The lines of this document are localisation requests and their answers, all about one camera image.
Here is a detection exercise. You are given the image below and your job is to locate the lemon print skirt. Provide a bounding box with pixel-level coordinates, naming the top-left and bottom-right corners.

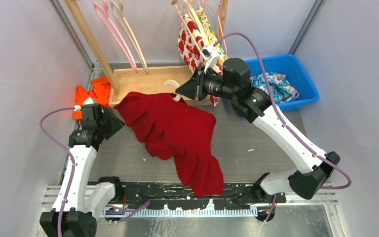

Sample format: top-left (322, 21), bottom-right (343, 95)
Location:
top-left (195, 4), bottom-right (228, 66)

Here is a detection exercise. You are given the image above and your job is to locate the thin pink wire hanger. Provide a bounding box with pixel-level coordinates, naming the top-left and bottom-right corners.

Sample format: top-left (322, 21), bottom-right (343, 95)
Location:
top-left (202, 0), bottom-right (229, 58)

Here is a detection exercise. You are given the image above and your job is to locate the blue floral cloth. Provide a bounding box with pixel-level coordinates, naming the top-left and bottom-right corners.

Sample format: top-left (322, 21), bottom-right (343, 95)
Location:
top-left (250, 72), bottom-right (300, 104)

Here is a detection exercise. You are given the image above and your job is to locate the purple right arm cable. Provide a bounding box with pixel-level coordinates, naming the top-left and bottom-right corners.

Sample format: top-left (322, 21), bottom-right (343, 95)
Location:
top-left (213, 32), bottom-right (353, 191)

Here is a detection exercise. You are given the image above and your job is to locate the cream wooden hanger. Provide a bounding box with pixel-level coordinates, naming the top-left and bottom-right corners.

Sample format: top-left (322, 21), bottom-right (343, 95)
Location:
top-left (171, 0), bottom-right (209, 51)

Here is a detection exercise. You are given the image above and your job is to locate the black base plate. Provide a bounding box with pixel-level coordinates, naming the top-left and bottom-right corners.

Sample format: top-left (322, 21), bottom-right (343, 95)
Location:
top-left (108, 182), bottom-right (273, 210)

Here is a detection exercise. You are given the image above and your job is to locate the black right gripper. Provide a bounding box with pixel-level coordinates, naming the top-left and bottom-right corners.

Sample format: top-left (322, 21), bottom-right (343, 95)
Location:
top-left (177, 65), bottom-right (237, 101)

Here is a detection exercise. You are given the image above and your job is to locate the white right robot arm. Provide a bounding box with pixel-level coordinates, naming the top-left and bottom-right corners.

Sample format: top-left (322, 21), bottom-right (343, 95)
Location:
top-left (175, 58), bottom-right (341, 203)

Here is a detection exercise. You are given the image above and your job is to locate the red poppy print cloth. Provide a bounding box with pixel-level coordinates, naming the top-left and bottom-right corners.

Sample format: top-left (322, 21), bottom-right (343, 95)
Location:
top-left (178, 13), bottom-right (221, 107)

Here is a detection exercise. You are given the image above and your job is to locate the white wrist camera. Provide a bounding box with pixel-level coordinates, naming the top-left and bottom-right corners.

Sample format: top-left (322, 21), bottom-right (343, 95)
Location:
top-left (74, 97), bottom-right (96, 112)
top-left (200, 45), bottom-right (219, 73)

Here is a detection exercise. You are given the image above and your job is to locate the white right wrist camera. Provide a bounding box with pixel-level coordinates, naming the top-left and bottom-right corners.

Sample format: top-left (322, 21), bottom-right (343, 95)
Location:
top-left (200, 45), bottom-right (219, 73)

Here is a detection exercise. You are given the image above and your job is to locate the dark red cloth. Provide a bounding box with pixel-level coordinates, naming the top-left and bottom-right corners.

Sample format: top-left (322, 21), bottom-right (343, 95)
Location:
top-left (114, 92), bottom-right (224, 198)

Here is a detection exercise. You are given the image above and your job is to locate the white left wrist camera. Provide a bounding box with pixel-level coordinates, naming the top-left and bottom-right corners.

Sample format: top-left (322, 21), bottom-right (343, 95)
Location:
top-left (74, 97), bottom-right (96, 112)

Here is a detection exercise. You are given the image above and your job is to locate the wooden hanger rack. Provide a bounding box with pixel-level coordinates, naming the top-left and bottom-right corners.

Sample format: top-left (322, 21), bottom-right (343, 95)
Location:
top-left (63, 0), bottom-right (229, 109)

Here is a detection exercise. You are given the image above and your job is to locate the blue plastic bin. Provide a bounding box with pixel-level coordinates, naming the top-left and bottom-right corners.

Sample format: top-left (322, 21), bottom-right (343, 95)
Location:
top-left (245, 54), bottom-right (319, 112)

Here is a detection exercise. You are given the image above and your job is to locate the thick pink hanger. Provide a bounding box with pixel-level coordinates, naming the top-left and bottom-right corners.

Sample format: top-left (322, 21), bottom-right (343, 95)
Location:
top-left (92, 0), bottom-right (138, 73)

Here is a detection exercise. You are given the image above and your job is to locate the orange cloth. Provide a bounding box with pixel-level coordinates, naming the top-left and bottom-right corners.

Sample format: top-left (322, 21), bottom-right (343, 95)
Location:
top-left (75, 77), bottom-right (111, 108)

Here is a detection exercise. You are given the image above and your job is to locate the beige wooden hanger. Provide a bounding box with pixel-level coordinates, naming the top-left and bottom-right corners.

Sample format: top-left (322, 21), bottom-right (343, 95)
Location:
top-left (110, 0), bottom-right (149, 74)
top-left (163, 79), bottom-right (182, 102)

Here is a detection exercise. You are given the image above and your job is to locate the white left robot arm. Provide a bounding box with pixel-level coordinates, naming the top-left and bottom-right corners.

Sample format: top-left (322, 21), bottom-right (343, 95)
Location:
top-left (39, 102), bottom-right (125, 237)

